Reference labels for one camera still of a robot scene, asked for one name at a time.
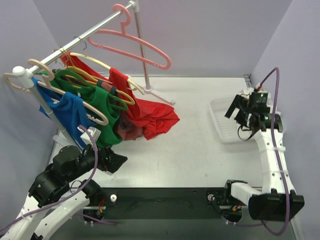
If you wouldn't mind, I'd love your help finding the pink plastic hanger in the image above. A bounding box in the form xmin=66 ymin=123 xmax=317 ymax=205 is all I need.
xmin=87 ymin=3 xmax=172 ymax=71

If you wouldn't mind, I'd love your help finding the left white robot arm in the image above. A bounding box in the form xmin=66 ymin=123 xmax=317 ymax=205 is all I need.
xmin=2 ymin=145 xmax=128 ymax=240

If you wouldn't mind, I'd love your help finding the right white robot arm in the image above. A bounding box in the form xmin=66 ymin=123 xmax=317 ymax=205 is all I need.
xmin=221 ymin=92 xmax=305 ymax=222

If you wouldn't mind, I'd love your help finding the green tank top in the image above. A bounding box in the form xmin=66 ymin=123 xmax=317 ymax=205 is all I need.
xmin=53 ymin=73 xmax=123 ymax=148

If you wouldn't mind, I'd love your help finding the maroon tank top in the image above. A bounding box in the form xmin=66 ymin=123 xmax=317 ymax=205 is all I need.
xmin=104 ymin=86 xmax=143 ymax=141

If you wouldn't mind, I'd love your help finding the red tank top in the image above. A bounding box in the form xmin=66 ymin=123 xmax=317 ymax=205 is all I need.
xmin=71 ymin=56 xmax=180 ymax=140

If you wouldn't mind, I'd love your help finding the blue tank top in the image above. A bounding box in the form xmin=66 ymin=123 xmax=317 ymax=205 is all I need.
xmin=32 ymin=77 xmax=95 ymax=148

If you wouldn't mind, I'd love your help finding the cream hanger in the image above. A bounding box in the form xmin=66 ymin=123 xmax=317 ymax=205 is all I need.
xmin=69 ymin=36 xmax=145 ymax=95

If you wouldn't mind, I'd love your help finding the beige hanger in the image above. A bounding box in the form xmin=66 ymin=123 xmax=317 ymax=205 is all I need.
xmin=2 ymin=58 xmax=109 ymax=126

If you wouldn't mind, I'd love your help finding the yellow hanger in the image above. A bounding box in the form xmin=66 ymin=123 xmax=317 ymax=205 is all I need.
xmin=58 ymin=47 xmax=136 ymax=105

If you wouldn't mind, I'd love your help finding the green hanger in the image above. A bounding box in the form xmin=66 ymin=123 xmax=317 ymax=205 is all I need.
xmin=52 ymin=67 xmax=128 ymax=111

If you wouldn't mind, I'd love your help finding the white plastic basket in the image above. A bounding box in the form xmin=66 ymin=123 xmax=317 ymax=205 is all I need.
xmin=208 ymin=96 xmax=241 ymax=144

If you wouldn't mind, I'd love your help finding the silver clothes rack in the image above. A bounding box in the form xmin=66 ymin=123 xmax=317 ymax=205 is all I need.
xmin=3 ymin=0 xmax=175 ymax=146

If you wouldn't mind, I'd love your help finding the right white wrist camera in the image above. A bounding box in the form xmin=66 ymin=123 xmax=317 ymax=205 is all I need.
xmin=239 ymin=85 xmax=270 ymax=99

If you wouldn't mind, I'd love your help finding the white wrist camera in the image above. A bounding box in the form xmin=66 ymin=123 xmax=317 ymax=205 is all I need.
xmin=77 ymin=126 xmax=101 ymax=145
xmin=239 ymin=85 xmax=270 ymax=99

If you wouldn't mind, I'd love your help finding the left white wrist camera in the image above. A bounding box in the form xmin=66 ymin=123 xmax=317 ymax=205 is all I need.
xmin=77 ymin=126 xmax=101 ymax=145

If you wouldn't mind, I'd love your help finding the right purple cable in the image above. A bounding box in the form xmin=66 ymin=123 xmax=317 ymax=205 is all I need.
xmin=224 ymin=66 xmax=292 ymax=236

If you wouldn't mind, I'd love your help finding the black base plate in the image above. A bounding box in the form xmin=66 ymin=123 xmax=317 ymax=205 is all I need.
xmin=81 ymin=187 xmax=239 ymax=221

